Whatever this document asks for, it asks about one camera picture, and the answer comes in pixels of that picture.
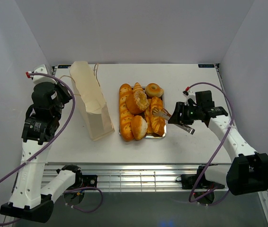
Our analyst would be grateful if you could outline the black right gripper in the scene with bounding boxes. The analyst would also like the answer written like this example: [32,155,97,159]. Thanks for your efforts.
[167,102,201,125]

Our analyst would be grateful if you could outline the metal serving tongs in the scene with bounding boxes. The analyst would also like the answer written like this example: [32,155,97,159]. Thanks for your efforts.
[152,107,195,135]

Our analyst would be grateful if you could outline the twisted braided bread stick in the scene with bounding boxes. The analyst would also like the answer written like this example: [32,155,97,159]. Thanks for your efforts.
[144,97,165,136]

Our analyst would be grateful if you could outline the beige paper bag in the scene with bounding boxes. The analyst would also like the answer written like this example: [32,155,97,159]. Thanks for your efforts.
[58,61,115,142]

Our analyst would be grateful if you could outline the long scored baguette loaf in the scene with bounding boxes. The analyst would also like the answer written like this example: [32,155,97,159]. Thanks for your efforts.
[119,84,134,141]

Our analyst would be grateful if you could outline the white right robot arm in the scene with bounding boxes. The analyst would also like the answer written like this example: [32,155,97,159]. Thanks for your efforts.
[168,89,268,195]

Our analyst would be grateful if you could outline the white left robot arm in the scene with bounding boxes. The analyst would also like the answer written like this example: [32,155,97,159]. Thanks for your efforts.
[0,82,83,223]

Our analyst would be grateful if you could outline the silver metal tray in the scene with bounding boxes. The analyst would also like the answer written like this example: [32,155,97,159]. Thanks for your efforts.
[119,82,166,141]

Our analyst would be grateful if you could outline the round smooth bun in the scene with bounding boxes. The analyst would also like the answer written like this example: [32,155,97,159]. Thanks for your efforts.
[131,115,148,140]

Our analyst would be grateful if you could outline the sugared flower bun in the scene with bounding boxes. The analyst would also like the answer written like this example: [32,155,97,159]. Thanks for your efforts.
[126,90,150,115]

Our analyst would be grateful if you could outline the small croissant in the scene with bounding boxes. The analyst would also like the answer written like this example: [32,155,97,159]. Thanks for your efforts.
[133,82,143,93]

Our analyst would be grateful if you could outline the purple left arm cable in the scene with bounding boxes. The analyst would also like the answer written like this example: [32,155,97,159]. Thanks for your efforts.
[0,72,104,225]

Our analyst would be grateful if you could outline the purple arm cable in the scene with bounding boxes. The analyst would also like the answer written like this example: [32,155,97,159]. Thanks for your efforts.
[171,82,235,207]
[0,72,104,225]

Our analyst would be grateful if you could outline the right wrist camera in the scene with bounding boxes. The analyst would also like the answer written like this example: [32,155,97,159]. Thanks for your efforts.
[183,87,196,105]

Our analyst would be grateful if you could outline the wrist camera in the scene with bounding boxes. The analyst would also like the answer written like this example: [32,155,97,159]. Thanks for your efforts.
[183,87,196,105]
[26,64,55,85]

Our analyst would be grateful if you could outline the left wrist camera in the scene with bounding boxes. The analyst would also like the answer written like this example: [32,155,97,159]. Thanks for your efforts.
[26,64,55,85]

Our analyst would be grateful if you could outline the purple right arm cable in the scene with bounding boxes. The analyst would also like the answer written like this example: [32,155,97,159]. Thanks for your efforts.
[171,82,235,207]

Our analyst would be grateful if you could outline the glazed ring donut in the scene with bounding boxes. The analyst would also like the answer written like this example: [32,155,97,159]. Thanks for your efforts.
[145,83,164,98]

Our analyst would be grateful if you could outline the aluminium table frame rail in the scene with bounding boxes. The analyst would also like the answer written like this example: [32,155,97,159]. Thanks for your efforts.
[40,162,267,192]

